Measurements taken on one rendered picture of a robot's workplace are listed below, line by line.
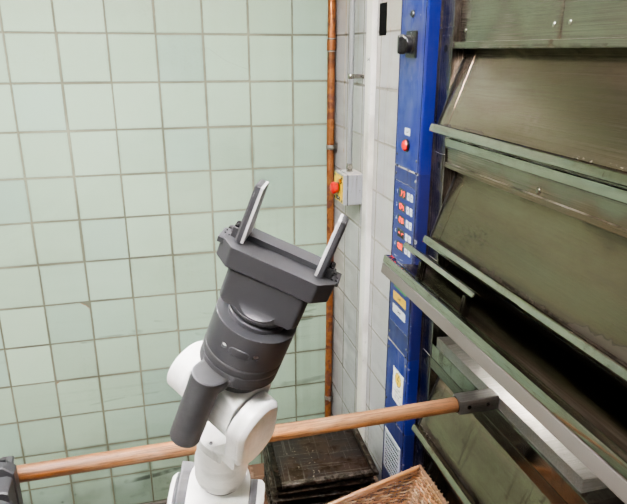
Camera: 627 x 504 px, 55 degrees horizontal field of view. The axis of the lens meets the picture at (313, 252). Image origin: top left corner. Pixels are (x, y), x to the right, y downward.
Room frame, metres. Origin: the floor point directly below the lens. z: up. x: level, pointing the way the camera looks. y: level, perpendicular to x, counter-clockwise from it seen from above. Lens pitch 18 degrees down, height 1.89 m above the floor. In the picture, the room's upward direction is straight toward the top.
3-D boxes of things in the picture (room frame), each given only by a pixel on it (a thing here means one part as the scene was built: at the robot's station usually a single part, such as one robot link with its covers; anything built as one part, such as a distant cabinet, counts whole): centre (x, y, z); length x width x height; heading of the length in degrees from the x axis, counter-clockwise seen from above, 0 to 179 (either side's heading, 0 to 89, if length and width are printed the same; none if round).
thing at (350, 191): (1.96, -0.12, 1.46); 0.10 x 0.07 x 0.10; 14
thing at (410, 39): (1.52, -0.22, 1.92); 0.06 x 0.04 x 0.11; 14
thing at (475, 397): (1.09, -0.34, 1.20); 0.09 x 0.04 x 0.03; 105
